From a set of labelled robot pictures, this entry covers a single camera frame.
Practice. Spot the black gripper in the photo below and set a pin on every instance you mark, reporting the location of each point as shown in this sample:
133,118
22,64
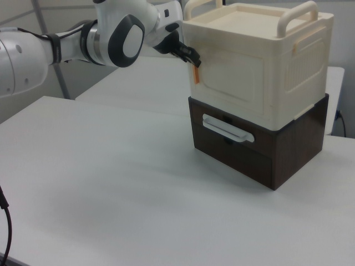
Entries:
169,44

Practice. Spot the cream cabinet door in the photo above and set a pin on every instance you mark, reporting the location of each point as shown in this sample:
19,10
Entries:
233,74

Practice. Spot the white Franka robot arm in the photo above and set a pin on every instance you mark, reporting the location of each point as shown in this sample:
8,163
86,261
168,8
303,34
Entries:
27,55

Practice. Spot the cream plastic cabinet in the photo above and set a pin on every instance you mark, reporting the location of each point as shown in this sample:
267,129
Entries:
305,69

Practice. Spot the dark brown drawer box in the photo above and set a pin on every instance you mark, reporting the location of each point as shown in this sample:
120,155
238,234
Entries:
299,155

